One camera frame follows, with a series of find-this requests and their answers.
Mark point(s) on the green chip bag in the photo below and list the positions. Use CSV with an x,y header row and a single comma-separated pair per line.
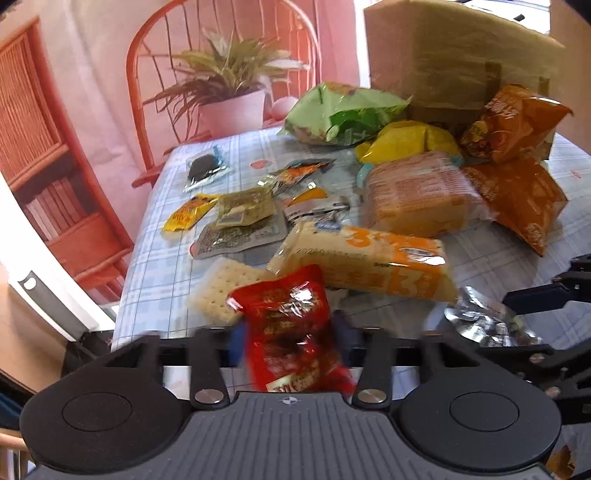
x,y
342,115

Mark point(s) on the red snack packet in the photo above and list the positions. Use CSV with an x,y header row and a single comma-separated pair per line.
x,y
290,344

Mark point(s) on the black cookie clear packet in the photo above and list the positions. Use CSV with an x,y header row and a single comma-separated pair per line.
x,y
206,168

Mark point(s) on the lower orange chip bag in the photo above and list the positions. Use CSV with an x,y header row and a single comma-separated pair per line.
x,y
523,195

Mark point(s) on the orange bread loaf package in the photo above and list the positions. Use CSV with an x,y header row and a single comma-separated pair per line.
x,y
426,195

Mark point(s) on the silver orange snack packet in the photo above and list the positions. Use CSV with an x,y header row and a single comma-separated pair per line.
x,y
316,204

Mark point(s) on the orange black snack packet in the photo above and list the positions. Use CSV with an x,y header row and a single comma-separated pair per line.
x,y
294,173

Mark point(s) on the silver foil snack packet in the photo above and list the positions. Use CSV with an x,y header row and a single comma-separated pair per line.
x,y
488,322

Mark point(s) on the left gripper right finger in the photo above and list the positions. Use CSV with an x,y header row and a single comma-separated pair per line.
x,y
349,339

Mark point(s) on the orange chip bag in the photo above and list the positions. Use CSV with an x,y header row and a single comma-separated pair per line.
x,y
513,124
523,195

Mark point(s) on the checkered tablecloth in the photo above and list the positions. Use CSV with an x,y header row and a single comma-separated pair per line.
x,y
323,438

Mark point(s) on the small yellow snack packet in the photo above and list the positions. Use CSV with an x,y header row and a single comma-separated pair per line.
x,y
190,212

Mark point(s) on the grey seaweed snack packet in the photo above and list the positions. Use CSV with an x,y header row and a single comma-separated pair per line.
x,y
213,242

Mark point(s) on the olive green snack packet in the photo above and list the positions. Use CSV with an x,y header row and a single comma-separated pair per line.
x,y
244,208

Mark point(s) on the clear cracker pack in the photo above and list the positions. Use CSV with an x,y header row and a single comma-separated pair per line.
x,y
208,298

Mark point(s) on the brown cardboard box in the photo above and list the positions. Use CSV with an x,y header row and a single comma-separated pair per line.
x,y
450,60

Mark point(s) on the long orange cracker package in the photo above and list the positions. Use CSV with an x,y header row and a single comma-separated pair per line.
x,y
361,259

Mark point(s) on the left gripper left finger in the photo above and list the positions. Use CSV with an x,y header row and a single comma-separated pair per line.
x,y
236,344

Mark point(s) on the upper orange chip bag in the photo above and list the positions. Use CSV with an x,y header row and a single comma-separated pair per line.
x,y
513,124

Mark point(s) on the yellow chip bag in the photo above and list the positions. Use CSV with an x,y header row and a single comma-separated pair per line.
x,y
404,139

